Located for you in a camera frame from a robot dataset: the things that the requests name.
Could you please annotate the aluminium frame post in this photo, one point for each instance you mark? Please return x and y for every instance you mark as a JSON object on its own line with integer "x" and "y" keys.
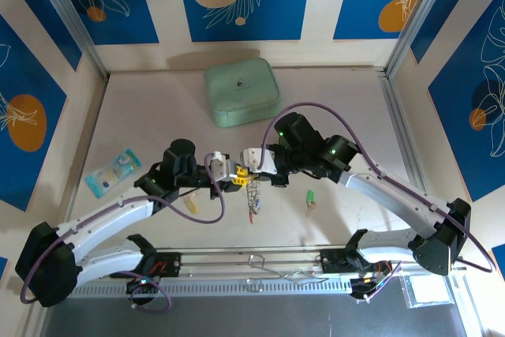
{"x": 67, "y": 9}
{"x": 418, "y": 13}

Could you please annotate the clear plastic bag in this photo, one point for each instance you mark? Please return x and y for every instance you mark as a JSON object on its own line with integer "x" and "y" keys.
{"x": 428, "y": 291}

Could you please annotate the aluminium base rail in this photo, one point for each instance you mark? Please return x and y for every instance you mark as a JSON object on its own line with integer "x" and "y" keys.
{"x": 221, "y": 254}

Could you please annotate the yellow key tag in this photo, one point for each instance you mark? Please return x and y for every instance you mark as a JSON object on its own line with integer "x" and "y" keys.
{"x": 192, "y": 204}

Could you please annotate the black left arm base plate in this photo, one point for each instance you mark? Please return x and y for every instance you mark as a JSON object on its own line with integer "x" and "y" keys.
{"x": 169, "y": 264}

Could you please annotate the blue wet wipes packet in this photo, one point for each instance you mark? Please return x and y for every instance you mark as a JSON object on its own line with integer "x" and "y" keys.
{"x": 112, "y": 173}

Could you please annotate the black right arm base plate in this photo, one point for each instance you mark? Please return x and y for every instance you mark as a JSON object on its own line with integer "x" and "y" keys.
{"x": 331, "y": 262}

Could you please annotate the green headed key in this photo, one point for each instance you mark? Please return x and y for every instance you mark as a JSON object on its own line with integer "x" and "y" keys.
{"x": 310, "y": 197}

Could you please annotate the aluminium side rail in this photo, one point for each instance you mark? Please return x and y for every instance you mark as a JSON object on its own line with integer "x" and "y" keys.
{"x": 92, "y": 124}
{"x": 398, "y": 124}

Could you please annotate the small blue key tag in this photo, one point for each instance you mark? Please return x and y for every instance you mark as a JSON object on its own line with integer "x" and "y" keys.
{"x": 257, "y": 204}

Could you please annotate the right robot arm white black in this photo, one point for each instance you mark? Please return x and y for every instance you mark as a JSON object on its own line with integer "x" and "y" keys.
{"x": 394, "y": 195}

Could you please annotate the mint green zip case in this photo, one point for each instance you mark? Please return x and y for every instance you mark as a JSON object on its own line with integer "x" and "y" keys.
{"x": 236, "y": 88}

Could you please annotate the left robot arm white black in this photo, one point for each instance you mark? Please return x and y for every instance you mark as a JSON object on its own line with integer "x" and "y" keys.
{"x": 106, "y": 214}

